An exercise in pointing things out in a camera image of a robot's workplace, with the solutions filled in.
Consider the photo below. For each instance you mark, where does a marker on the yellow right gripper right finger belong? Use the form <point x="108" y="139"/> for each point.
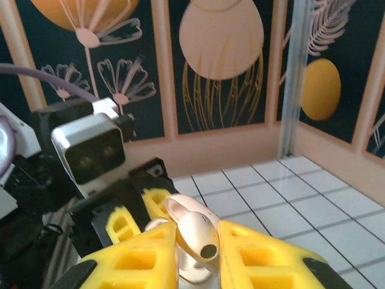
<point x="264" y="265"/>

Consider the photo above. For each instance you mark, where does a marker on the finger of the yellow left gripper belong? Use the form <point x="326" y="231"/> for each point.
<point x="112" y="224"/>
<point x="150" y="207"/>

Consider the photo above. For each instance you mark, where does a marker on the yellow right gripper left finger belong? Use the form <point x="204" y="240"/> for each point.
<point x="129" y="262"/>

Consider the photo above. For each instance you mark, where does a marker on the beige earbud charging case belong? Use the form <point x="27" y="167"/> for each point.
<point x="177" y="204"/>

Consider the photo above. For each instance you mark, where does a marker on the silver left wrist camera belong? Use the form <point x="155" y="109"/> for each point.
<point x="87" y="150"/>

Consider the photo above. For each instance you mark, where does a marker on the aluminium corner post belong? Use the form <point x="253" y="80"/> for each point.
<point x="296" y="90"/>

